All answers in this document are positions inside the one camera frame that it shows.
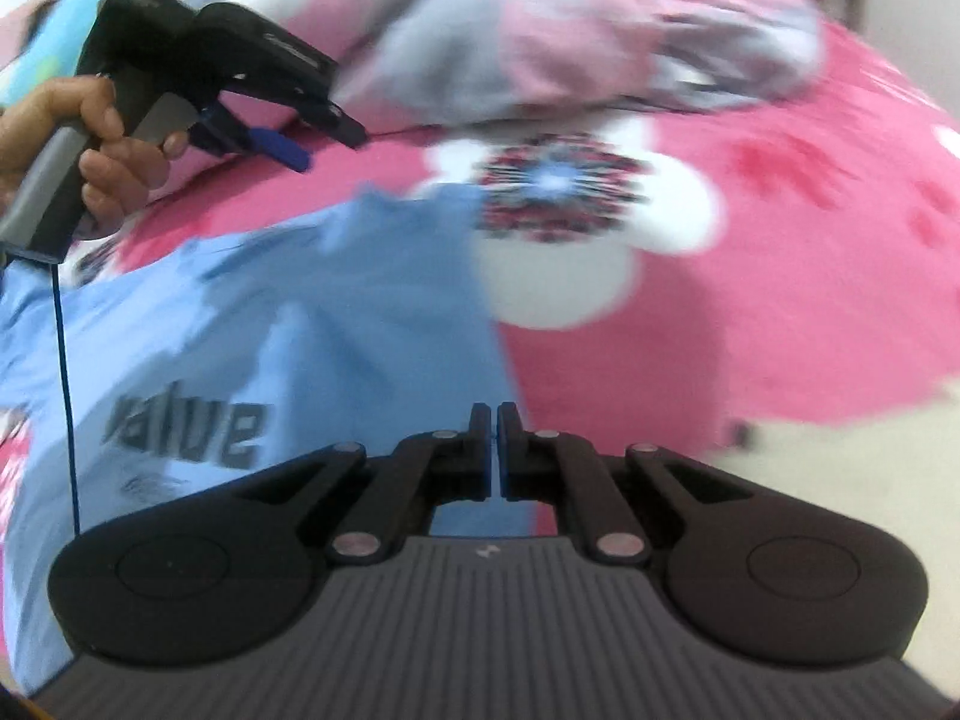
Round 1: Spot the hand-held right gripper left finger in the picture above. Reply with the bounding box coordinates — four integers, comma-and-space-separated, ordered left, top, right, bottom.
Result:
235, 403, 494, 563

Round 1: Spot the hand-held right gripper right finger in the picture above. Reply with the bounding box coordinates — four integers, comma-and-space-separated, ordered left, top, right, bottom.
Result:
497, 401, 756, 565

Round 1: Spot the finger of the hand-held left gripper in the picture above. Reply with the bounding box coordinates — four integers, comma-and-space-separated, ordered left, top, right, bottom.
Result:
189, 106, 312, 173
289, 94, 368, 149

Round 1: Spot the light blue t-shirt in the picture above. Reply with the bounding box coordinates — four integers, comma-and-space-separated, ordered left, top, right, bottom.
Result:
0, 187, 541, 691

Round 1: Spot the person's left hand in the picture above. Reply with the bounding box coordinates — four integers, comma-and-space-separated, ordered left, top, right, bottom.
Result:
0, 75, 192, 237

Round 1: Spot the turquoise dotted pillow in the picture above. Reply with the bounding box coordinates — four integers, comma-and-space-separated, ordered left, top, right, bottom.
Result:
0, 0, 147, 110

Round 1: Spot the white and pink quilt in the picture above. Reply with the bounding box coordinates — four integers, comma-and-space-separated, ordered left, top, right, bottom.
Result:
180, 0, 841, 137

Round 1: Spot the pink floral blanket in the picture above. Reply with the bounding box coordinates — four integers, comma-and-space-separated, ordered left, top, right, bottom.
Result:
0, 19, 960, 541

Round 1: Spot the thin dark cable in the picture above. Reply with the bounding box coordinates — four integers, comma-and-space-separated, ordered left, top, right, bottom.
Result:
45, 259, 83, 537

